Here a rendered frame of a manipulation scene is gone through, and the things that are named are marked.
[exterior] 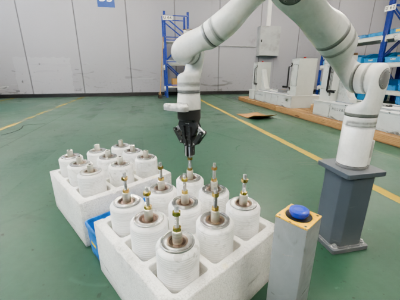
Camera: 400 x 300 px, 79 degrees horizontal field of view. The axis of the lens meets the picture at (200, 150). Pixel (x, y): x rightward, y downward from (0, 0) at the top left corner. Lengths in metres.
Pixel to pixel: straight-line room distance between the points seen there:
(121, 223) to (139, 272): 0.16
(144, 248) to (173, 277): 0.12
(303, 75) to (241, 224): 3.49
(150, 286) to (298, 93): 3.69
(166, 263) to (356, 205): 0.67
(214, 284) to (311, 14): 0.63
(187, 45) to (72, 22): 6.54
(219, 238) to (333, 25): 0.56
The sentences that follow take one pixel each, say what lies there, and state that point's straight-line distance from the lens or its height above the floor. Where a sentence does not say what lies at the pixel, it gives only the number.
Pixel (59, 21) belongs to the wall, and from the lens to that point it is 7.27.
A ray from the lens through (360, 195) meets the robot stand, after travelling 0.96.
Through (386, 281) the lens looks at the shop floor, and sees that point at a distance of 1.01.
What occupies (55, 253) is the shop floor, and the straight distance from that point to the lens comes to 1.05.
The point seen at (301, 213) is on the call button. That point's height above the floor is 0.33.
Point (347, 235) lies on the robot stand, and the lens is 1.02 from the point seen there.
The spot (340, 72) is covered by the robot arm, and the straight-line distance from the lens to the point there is 0.85.
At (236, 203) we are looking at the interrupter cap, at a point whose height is 0.25.
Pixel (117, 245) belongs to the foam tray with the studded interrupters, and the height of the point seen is 0.18.
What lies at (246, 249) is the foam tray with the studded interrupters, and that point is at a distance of 0.66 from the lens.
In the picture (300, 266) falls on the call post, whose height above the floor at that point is 0.22.
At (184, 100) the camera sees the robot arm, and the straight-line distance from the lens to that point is 0.74.
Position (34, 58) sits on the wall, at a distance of 7.41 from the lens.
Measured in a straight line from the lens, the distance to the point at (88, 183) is 0.96.
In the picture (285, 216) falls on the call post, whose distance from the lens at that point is 0.55.
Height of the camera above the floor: 0.60
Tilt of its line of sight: 18 degrees down
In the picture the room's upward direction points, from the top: straight up
